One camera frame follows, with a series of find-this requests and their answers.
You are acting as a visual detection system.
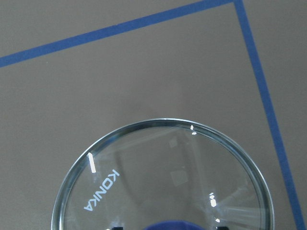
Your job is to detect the glass lid purple knob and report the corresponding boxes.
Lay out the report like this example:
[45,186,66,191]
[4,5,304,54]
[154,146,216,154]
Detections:
[51,118,275,230]

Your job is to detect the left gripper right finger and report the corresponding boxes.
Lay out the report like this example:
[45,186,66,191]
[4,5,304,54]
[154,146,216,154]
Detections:
[216,226,227,230]

